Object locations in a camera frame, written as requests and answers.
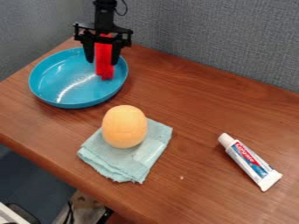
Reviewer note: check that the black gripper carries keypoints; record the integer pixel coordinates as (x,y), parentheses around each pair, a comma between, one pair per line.
(101,31)

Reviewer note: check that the red plastic block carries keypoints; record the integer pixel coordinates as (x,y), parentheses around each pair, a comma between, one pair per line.
(102,56)

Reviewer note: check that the objects under table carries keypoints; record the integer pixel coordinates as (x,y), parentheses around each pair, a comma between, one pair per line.
(82,210)

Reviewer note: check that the white toothpaste tube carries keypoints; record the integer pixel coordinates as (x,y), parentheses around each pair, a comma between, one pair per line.
(251,163)

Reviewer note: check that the light green folded cloth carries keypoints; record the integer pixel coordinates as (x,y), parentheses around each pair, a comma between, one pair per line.
(125,165)

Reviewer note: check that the blue plate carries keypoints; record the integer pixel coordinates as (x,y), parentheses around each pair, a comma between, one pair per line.
(62,80)

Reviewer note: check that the orange egg-shaped object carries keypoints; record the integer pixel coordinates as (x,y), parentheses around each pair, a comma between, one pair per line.
(124,126)

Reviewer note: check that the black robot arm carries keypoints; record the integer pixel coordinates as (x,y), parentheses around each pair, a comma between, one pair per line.
(104,4)

